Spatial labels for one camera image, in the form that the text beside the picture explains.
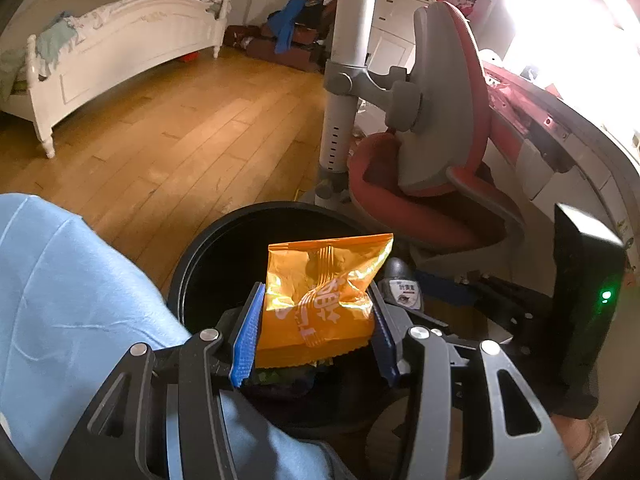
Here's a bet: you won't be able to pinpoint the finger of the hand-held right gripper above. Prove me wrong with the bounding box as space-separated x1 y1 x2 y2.
440 316 551 358
417 271 553 318

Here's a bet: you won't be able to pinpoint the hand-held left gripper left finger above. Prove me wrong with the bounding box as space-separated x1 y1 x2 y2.
50 282 267 480

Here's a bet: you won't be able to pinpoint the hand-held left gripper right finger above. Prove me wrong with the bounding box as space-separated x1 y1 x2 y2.
367 285 579 480

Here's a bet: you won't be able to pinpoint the grey bottle white label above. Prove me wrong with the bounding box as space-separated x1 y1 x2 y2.
382 256 426 314

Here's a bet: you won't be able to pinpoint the orange snack packet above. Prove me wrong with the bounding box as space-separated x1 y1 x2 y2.
255 233 395 369

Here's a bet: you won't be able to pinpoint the black trash bin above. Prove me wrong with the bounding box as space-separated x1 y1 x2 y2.
167 201 417 437

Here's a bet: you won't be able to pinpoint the person's right forearm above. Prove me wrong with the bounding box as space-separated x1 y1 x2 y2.
550 410 624 480

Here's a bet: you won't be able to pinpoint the green clear plastic wrapper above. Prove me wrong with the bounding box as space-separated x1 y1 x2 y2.
252 360 332 389

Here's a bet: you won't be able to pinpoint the pink white study desk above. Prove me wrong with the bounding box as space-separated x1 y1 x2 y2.
479 49 640 282

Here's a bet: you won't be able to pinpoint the red grey desk chair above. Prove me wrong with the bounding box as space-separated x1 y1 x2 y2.
347 1 527 262

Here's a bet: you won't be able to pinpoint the blue tablecloth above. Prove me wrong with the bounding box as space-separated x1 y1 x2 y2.
0 192 332 480

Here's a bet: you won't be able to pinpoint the white cabinet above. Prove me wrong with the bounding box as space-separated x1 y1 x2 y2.
370 0 427 77

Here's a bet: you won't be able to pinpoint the dark brown bags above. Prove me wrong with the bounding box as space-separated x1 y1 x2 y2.
223 22 327 72

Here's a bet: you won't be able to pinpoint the blue hanging garment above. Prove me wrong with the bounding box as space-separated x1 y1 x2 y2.
269 0 312 57

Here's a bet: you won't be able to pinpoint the light blue clothes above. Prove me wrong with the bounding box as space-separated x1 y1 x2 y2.
34 11 82 79

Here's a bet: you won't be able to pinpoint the grey adjustable post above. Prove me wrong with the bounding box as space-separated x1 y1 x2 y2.
314 0 422 209

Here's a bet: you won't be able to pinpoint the white bed frame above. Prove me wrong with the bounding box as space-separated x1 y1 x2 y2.
0 0 232 160

